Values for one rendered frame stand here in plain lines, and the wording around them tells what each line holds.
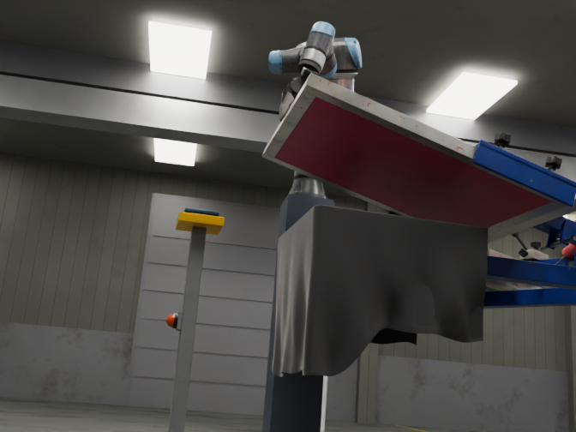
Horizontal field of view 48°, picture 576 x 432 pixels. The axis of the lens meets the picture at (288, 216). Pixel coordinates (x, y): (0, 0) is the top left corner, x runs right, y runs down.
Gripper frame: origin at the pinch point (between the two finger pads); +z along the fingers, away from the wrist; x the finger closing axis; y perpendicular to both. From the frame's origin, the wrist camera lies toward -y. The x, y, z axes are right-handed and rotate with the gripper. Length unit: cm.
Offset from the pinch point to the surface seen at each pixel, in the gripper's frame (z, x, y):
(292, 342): 61, -22, -3
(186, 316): 64, 6, 11
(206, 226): 37.7, 10.8, 9.2
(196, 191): -236, 28, 896
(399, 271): 37, -38, -22
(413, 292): 41, -44, -21
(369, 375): -48, -347, 863
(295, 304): 52, -19, -6
